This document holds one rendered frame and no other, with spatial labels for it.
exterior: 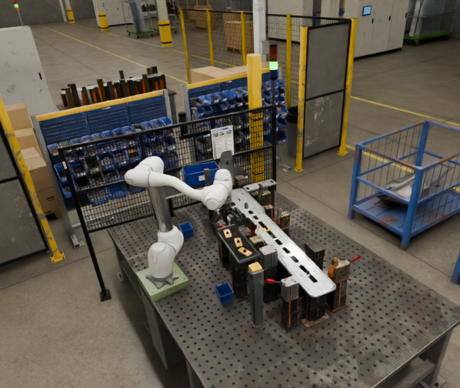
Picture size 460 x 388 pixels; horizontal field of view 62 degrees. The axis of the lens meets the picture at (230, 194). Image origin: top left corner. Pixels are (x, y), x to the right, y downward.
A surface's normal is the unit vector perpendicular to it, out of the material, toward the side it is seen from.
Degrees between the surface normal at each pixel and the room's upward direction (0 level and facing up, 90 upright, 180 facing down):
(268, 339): 0
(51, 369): 0
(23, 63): 90
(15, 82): 90
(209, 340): 0
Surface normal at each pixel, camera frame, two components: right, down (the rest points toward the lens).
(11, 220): 0.54, 0.46
